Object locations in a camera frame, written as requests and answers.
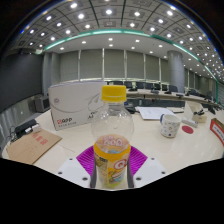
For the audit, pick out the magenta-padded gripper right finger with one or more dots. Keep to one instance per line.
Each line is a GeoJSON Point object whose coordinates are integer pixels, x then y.
{"type": "Point", "coordinates": [148, 170]}

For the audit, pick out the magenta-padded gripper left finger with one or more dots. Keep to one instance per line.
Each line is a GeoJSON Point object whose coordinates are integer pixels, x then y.
{"type": "Point", "coordinates": [73, 170]}

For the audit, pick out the yellow-capped clear drink bottle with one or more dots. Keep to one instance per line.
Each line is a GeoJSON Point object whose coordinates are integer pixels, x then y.
{"type": "Point", "coordinates": [112, 160]}

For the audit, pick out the brown paper envelope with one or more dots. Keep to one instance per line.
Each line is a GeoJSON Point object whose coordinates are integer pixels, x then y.
{"type": "Point", "coordinates": [31, 146]}

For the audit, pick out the white dotted mug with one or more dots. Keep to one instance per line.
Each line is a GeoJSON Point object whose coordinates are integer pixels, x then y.
{"type": "Point", "coordinates": [170, 126]}

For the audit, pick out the flat round red coaster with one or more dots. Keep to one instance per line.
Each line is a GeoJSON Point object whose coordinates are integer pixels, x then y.
{"type": "Point", "coordinates": [188, 129]}

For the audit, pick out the white printed paper sheets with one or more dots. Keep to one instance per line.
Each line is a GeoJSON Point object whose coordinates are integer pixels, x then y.
{"type": "Point", "coordinates": [155, 113]}

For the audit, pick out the white remote control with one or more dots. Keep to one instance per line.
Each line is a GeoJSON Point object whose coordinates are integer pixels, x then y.
{"type": "Point", "coordinates": [190, 122]}

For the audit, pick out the large white cardboard box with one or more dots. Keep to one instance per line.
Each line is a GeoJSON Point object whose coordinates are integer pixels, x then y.
{"type": "Point", "coordinates": [71, 106]}

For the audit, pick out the long curved conference desk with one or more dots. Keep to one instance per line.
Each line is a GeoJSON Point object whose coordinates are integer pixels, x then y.
{"type": "Point", "coordinates": [160, 98]}

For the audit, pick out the grey box monitor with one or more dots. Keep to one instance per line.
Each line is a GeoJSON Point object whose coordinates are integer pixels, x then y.
{"type": "Point", "coordinates": [42, 104]}

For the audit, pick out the small tan cardboard box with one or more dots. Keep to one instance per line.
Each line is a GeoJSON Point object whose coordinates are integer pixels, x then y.
{"type": "Point", "coordinates": [196, 110]}

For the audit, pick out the open red-edged cardboard box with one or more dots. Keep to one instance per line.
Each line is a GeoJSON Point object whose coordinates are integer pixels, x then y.
{"type": "Point", "coordinates": [218, 131]}

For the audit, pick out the row of black office chairs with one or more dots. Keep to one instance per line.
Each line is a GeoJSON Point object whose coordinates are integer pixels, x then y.
{"type": "Point", "coordinates": [140, 85]}

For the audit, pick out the ceiling lights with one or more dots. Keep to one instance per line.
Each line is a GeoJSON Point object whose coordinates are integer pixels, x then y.
{"type": "Point", "coordinates": [108, 11]}

